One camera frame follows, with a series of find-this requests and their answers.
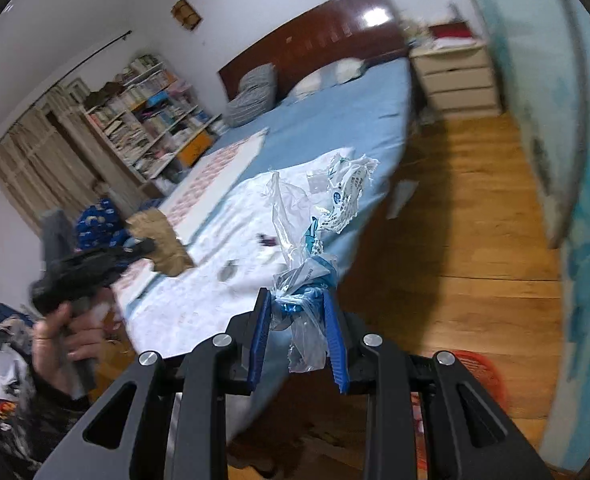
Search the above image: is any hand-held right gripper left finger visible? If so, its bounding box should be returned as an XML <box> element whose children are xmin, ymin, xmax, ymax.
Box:
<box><xmin>34</xmin><ymin>286</ymin><xmax>276</xmax><ymax>480</ymax></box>

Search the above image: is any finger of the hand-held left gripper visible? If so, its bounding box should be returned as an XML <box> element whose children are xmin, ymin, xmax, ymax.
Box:
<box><xmin>109</xmin><ymin>238</ymin><xmax>157</xmax><ymax>270</ymax></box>

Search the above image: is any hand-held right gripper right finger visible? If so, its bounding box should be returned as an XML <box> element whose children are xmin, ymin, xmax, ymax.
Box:
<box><xmin>321</xmin><ymin>287</ymin><xmax>546</xmax><ymax>480</ymax></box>

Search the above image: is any brown cloth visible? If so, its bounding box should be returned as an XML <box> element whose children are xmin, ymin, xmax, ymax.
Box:
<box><xmin>126</xmin><ymin>208</ymin><xmax>194</xmax><ymax>277</ymax></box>

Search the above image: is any clear plastic bag blue print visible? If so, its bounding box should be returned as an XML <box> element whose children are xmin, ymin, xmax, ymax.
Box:
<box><xmin>267</xmin><ymin>150</ymin><xmax>381</xmax><ymax>375</ymax></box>

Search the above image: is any person's left forearm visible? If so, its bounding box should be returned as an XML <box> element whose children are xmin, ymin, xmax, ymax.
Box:
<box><xmin>5</xmin><ymin>360</ymin><xmax>100</xmax><ymax>466</ymax></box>

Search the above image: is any person's left hand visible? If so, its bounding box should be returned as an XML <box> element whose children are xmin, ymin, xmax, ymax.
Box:
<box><xmin>33</xmin><ymin>303</ymin><xmax>108</xmax><ymax>387</ymax></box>

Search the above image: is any navy moon print cloth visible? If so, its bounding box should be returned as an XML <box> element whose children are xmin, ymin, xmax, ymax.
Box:
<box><xmin>75</xmin><ymin>197</ymin><xmax>128</xmax><ymax>253</ymax></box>

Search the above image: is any white cartoon printed blanket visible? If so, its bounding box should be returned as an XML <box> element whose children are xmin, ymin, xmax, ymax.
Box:
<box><xmin>115</xmin><ymin>147</ymin><xmax>376</xmax><ymax>356</ymax></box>

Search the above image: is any pile of clothes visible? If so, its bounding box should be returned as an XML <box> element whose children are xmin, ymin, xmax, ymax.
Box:
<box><xmin>0</xmin><ymin>302</ymin><xmax>38</xmax><ymax>401</ymax></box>

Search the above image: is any pink patterned white blanket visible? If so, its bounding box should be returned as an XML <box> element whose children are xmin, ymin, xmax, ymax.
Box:
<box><xmin>110</xmin><ymin>127</ymin><xmax>271</xmax><ymax>301</ymax></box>

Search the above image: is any beige curtain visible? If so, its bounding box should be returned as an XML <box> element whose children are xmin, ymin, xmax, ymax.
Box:
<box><xmin>0</xmin><ymin>77</ymin><xmax>120</xmax><ymax>231</ymax></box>

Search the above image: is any white bookshelf with books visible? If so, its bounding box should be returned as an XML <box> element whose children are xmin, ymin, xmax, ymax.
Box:
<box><xmin>82</xmin><ymin>54</ymin><xmax>223</xmax><ymax>196</ymax></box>

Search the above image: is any grey checked pillow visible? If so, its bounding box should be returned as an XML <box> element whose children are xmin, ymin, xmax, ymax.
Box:
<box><xmin>224</xmin><ymin>64</ymin><xmax>278</xmax><ymax>127</ymax></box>

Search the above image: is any black curtain rod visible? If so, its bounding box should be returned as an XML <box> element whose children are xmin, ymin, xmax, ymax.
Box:
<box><xmin>50</xmin><ymin>30</ymin><xmax>133</xmax><ymax>91</ymax></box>

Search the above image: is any bed with blue sheet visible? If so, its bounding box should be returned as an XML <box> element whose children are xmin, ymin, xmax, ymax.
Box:
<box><xmin>110</xmin><ymin>55</ymin><xmax>416</xmax><ymax>441</ymax></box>

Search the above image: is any striped beige pillow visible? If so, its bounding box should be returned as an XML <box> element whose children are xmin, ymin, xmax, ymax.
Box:
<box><xmin>287</xmin><ymin>57</ymin><xmax>366</xmax><ymax>101</ymax></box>

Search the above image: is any dark red wooden headboard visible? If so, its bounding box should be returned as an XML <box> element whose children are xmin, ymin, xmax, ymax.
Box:
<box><xmin>217</xmin><ymin>0</ymin><xmax>408</xmax><ymax>103</ymax></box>

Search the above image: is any white nightstand with drawers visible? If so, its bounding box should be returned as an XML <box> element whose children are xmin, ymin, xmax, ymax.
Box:
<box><xmin>409</xmin><ymin>40</ymin><xmax>503</xmax><ymax>120</ymax></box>

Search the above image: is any floral sliding wardrobe door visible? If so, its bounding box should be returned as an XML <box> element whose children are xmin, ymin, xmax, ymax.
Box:
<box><xmin>455</xmin><ymin>0</ymin><xmax>590</xmax><ymax>471</ymax></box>

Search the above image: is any red box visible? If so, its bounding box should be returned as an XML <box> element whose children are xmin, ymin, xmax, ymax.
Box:
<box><xmin>432</xmin><ymin>22</ymin><xmax>476</xmax><ymax>41</ymax></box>

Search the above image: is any square framed wall picture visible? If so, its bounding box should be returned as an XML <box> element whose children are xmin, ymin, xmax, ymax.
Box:
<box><xmin>171</xmin><ymin>0</ymin><xmax>203</xmax><ymax>31</ymax></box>

